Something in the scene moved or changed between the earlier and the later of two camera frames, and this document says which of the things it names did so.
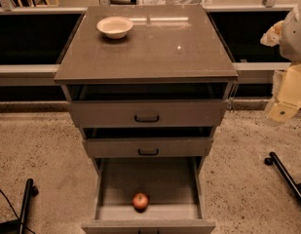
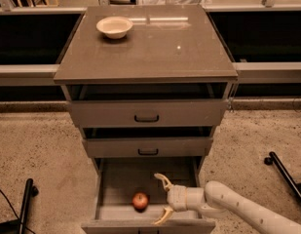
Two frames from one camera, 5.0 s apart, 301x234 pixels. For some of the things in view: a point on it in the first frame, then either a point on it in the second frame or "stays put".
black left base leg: (18, 226) stays put
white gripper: (294, 38) -> (176, 198)
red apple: (140, 202) stays put
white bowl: (115, 26) stays put
